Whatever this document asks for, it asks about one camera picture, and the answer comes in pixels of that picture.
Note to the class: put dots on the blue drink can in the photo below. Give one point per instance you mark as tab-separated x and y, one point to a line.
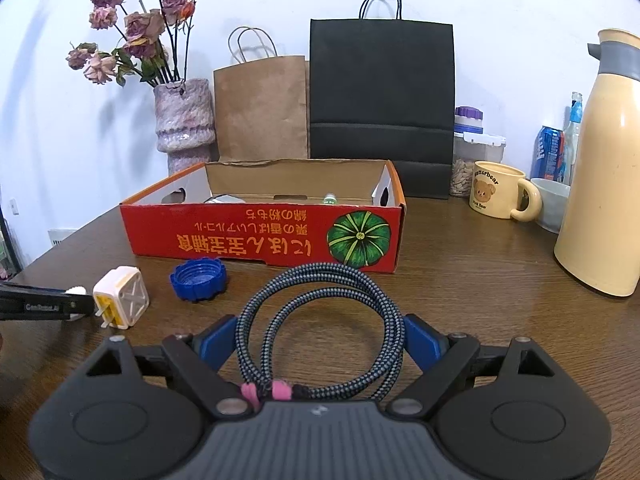
547	152

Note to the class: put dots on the brown paper bag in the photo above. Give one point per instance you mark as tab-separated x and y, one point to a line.
260	110

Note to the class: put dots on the white yellow charger plug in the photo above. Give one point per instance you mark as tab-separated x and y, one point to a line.
125	295

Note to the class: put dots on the purple lid jar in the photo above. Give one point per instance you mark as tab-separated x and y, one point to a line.
469	120

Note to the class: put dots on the cream thermos jug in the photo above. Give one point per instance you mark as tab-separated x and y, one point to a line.
600	185

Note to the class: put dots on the clear seed container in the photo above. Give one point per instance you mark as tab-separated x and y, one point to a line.
462	170

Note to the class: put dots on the small green bottle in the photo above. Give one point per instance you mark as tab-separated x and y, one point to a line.
331	199

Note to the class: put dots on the pink marbled vase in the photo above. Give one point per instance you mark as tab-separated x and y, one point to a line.
185	120

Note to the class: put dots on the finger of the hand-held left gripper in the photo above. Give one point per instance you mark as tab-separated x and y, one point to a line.
35	288
40	307

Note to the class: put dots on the blue bottle cap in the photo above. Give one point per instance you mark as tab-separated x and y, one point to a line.
197	280

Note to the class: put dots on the dried rose bouquet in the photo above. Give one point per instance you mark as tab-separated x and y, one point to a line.
142	25

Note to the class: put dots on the pale grey bowl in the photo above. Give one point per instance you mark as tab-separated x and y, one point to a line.
550	202

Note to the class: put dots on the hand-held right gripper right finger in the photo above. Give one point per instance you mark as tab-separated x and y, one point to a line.
423	341

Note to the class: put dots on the red cardboard box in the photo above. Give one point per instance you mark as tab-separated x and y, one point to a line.
250	240

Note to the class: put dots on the yellow bear mug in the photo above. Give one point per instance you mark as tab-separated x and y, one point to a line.
492	192

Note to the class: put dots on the black paper bag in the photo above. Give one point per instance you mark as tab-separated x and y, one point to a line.
380	85

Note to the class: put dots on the clear glass bottle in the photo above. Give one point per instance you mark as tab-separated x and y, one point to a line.
571	145

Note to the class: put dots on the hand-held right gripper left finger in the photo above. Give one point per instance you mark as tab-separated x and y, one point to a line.
220	341

